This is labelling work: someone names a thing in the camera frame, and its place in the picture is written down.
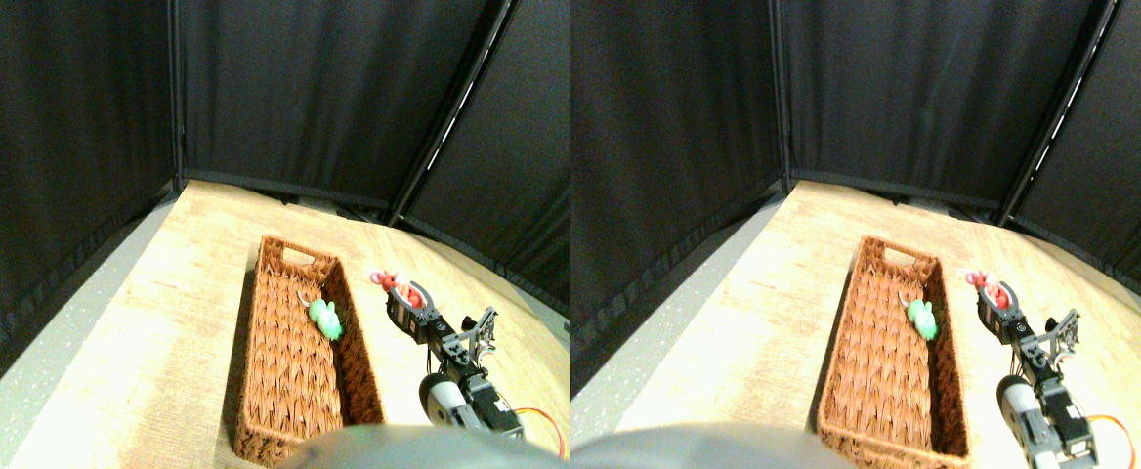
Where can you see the black curtain stand pole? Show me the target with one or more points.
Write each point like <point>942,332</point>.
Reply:
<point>445,115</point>
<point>1054,115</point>
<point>781,98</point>
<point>178,98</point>

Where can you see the green toy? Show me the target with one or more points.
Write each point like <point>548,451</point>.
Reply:
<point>326,320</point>
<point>922,320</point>

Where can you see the red toy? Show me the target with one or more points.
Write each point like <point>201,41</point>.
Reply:
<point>991,288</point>
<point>393,283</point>

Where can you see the brown wicker basket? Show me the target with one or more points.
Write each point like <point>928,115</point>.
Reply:
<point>282,381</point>
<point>868,381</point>

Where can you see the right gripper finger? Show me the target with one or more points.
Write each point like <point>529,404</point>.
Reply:
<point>1018,302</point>
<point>991,316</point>
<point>430,301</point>
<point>401,315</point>

